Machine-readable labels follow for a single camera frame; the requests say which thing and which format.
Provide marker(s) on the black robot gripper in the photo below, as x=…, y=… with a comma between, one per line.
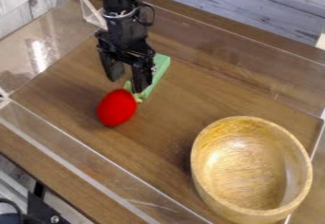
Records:
x=122, y=45

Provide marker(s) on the red felt strawberry toy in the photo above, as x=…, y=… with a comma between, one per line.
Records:
x=116, y=107

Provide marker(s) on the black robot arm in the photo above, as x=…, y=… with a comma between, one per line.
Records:
x=126, y=7

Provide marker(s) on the green rectangular block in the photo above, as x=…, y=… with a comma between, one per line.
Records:
x=162, y=64

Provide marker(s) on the clear acrylic table barrier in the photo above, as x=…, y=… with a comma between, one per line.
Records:
x=124, y=174

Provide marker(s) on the wooden bowl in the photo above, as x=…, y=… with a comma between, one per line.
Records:
x=250, y=169

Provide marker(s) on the clear acrylic corner bracket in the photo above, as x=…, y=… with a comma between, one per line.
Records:
x=92, y=15

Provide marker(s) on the black clamp with cable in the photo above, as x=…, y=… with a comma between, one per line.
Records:
x=23, y=206

